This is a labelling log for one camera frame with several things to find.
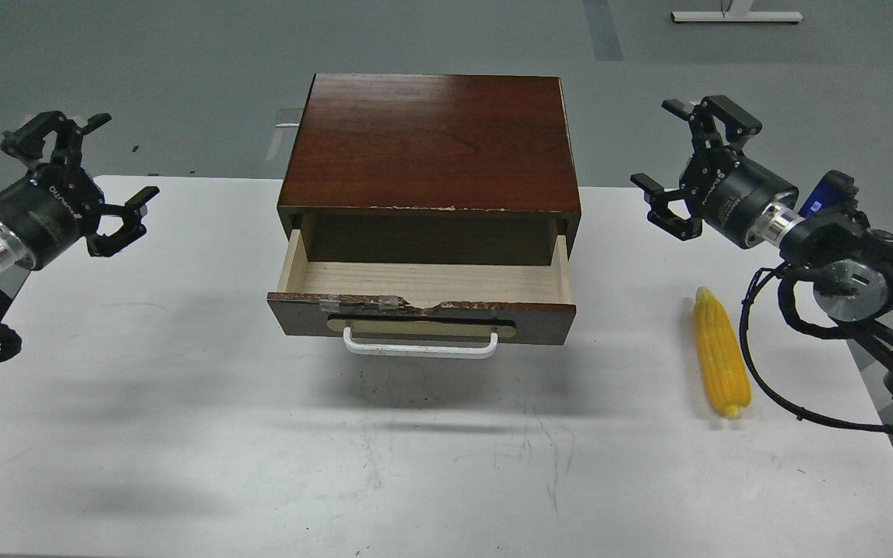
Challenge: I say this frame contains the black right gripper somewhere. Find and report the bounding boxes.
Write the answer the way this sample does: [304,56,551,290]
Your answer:
[630,95,798,250]

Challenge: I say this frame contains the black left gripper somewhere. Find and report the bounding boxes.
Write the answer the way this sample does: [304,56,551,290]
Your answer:
[0,111,160,272]

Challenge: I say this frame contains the yellow corn cob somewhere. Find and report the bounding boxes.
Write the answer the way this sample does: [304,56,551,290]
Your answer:
[692,286,752,419]

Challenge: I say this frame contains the wooden drawer with white handle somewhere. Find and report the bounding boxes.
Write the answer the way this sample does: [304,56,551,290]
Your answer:
[267,230,577,358]

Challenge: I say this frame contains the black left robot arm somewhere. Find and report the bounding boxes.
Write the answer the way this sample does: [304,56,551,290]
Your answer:
[0,111,159,363]

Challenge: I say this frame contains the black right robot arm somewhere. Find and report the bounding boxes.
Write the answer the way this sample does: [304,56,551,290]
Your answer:
[630,95,893,435]

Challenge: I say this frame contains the white table leg base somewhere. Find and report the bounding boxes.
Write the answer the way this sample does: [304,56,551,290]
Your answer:
[671,1,804,25]

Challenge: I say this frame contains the dark wooden cabinet box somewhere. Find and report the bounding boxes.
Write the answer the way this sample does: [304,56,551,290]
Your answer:
[277,73,582,250]

